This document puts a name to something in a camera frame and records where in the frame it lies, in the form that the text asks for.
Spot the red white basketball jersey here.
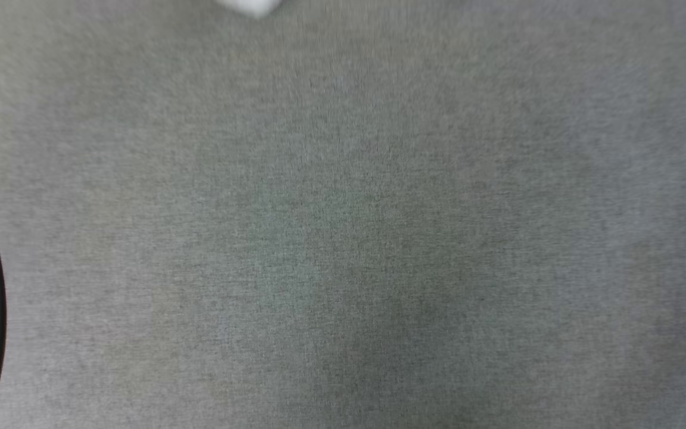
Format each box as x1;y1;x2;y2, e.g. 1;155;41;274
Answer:
212;0;285;20

